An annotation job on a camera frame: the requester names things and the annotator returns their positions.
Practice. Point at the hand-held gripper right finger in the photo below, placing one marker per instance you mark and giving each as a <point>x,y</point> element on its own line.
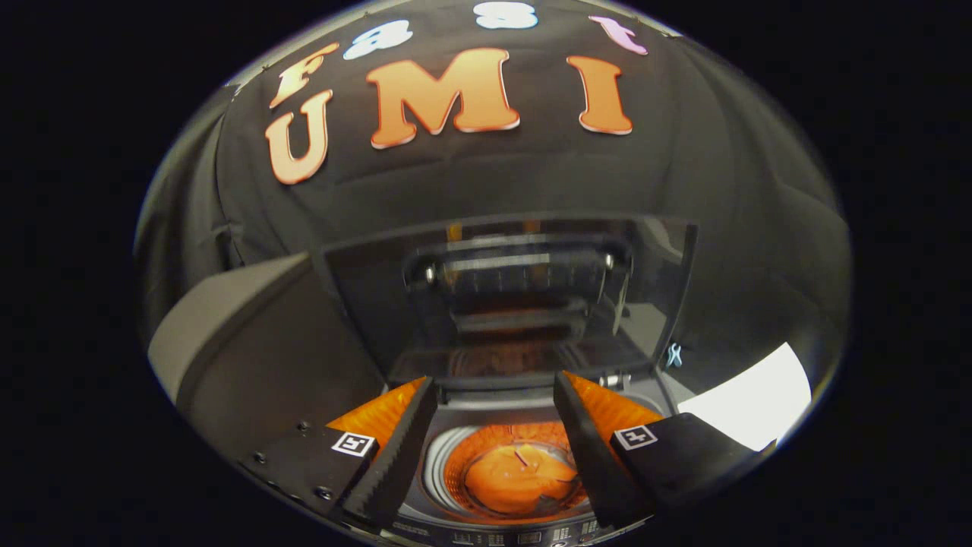
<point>592,456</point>

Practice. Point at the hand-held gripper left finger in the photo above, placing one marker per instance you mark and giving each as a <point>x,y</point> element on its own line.
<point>395,456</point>

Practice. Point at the orange shirt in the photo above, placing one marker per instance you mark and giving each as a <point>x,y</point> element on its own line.
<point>516,479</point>

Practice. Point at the small pale blue clip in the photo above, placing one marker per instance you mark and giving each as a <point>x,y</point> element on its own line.
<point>673,355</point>

